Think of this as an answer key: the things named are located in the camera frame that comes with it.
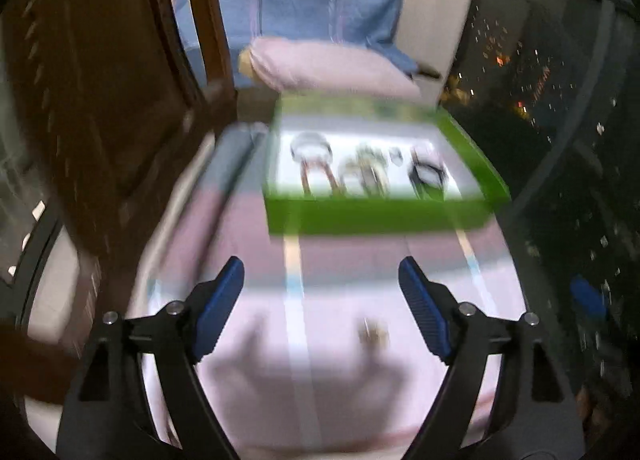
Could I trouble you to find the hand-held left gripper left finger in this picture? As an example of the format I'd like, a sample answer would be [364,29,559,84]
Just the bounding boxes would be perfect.
[56,255,246,460]

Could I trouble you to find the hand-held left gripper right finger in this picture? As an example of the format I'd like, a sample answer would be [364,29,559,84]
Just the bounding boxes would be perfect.
[398,256,586,460]

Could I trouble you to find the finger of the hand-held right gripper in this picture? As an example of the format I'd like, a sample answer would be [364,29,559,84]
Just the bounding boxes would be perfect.
[570,274,609,322]

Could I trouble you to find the small gold trinket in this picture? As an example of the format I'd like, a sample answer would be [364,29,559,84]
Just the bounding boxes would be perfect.
[359,319,391,348]

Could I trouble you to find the green box with white inside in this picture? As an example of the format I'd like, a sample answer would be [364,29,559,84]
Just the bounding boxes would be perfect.
[263,94,511,236]

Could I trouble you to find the pink striped table mat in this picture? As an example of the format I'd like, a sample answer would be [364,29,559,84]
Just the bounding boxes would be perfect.
[125,120,531,456]

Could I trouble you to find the slim silver bangle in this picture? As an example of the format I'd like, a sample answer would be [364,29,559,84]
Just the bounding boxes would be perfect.
[367,163,392,197]

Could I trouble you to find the dark glass window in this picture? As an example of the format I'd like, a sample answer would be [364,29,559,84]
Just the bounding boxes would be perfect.
[440,0,640,391]

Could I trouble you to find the pink chair cushion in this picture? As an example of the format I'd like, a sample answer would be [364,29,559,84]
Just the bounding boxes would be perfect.
[239,36,422,99]

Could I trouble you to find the beige cabinet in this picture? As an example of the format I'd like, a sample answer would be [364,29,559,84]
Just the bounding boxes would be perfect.
[400,0,482,106]

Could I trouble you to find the pale beaded bracelet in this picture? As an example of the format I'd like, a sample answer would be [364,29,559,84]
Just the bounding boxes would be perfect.
[352,141,389,166]

